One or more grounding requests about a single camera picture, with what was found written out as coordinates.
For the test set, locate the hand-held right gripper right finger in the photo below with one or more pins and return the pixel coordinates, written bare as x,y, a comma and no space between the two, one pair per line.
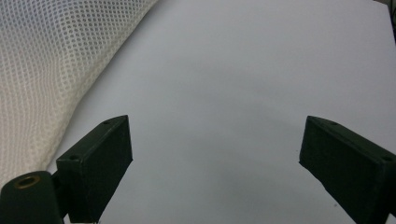
351,168

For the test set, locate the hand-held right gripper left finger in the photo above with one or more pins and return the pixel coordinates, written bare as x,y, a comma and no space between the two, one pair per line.
96,168

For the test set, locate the cream mesh laundry bag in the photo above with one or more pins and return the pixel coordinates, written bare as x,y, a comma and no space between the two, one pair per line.
43,71

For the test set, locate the white table mat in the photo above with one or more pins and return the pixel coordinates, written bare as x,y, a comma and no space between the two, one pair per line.
233,77

